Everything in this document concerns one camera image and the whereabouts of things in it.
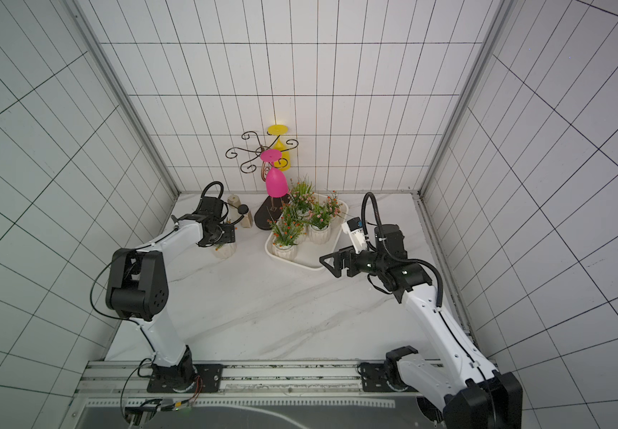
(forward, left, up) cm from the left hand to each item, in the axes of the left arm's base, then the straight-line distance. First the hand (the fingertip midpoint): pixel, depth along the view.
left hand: (220, 240), depth 96 cm
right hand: (-13, -41, +16) cm, 46 cm away
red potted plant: (-2, -26, +7) cm, 27 cm away
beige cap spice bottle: (+15, -4, +4) cm, 16 cm away
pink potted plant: (+4, -37, +9) cm, 39 cm away
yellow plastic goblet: (+13, -25, +26) cm, 38 cm away
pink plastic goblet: (+16, -21, +15) cm, 30 cm away
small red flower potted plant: (+10, -42, +8) cm, 44 cm away
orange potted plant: (-4, -2, -1) cm, 5 cm away
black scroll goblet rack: (+20, -16, -5) cm, 26 cm away
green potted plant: (+16, -30, +8) cm, 35 cm away
